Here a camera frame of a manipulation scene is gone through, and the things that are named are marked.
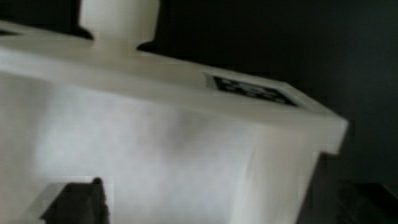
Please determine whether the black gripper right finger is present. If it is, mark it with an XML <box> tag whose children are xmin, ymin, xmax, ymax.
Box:
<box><xmin>336</xmin><ymin>182</ymin><xmax>398</xmax><ymax>224</ymax></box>

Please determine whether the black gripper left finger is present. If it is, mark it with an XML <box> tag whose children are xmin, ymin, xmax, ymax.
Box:
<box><xmin>41</xmin><ymin>177</ymin><xmax>110</xmax><ymax>224</ymax></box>

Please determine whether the white front drawer box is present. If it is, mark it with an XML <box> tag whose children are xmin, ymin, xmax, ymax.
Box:
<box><xmin>0</xmin><ymin>0</ymin><xmax>348</xmax><ymax>224</ymax></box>

